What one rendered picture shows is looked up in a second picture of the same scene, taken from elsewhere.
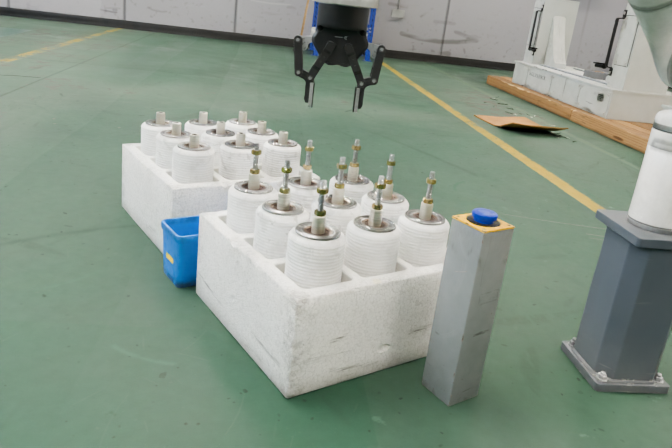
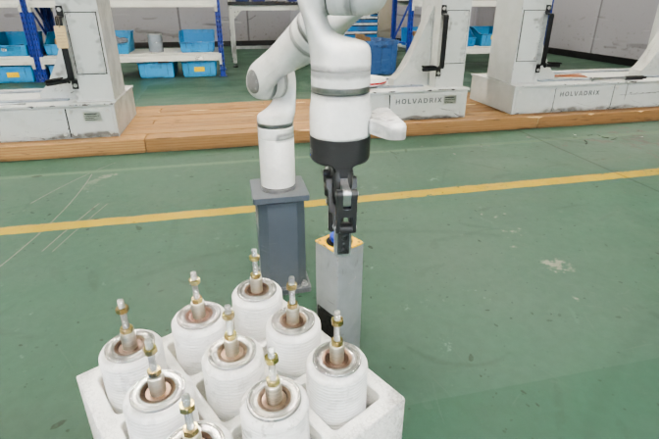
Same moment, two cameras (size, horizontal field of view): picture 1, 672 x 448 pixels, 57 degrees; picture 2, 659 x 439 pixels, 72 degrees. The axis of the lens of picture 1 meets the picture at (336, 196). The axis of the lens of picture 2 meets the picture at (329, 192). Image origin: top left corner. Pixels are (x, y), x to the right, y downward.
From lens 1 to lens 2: 1.15 m
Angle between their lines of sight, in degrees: 87
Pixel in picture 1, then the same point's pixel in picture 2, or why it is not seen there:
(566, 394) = not seen: hidden behind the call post
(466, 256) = (354, 268)
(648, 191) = (285, 168)
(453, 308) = (351, 307)
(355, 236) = (313, 338)
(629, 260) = (298, 212)
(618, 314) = (301, 244)
